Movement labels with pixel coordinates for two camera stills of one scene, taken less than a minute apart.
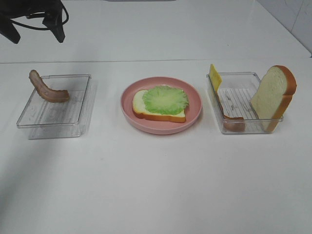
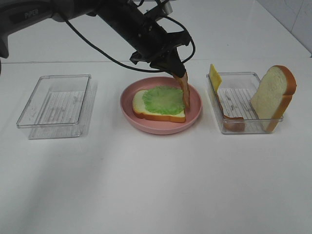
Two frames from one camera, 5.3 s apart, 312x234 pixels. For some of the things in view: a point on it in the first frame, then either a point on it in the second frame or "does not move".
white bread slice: (141, 111) does not move
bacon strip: (55, 95) to (184, 82)
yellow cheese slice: (216, 78) does not move
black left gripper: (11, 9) to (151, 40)
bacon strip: (234, 124) does not move
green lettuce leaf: (165, 99) does not move
